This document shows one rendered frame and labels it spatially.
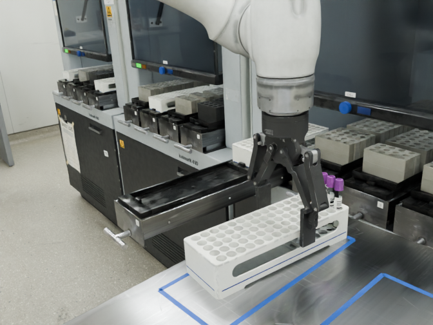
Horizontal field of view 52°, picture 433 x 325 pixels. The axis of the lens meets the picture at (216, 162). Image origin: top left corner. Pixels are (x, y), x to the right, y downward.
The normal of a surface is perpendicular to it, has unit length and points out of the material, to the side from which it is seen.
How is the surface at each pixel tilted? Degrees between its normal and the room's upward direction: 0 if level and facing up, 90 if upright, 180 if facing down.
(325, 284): 0
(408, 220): 90
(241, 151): 90
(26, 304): 0
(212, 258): 0
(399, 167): 90
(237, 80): 90
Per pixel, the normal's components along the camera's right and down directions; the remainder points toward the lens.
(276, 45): -0.36, 0.38
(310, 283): -0.05, -0.93
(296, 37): 0.16, 0.37
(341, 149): -0.79, 0.26
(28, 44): 0.61, 0.26
